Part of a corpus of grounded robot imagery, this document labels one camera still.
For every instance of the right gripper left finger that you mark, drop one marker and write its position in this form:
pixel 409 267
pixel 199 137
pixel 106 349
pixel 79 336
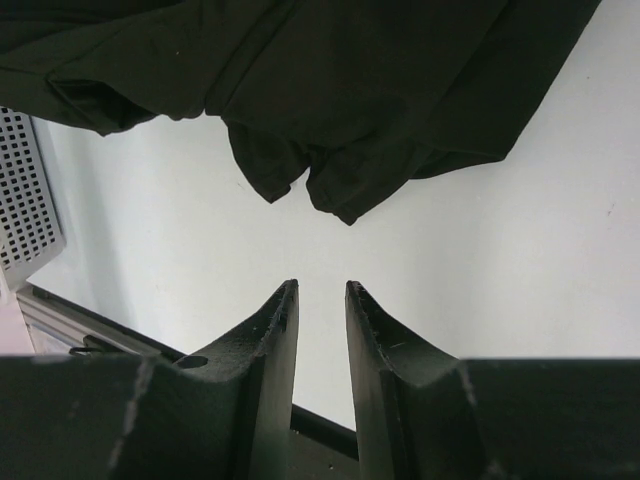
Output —
pixel 222 412

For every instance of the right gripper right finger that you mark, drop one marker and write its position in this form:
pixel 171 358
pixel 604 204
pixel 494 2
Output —
pixel 424 414

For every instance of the white plastic laundry basket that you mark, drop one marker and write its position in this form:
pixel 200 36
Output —
pixel 31 236

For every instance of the black printed t shirt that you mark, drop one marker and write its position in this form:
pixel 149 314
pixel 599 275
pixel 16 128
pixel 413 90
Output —
pixel 358 97

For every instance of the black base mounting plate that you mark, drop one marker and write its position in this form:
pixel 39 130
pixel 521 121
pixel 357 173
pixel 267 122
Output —
pixel 319 448

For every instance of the aluminium front rail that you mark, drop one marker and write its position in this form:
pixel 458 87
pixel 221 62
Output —
pixel 58 326

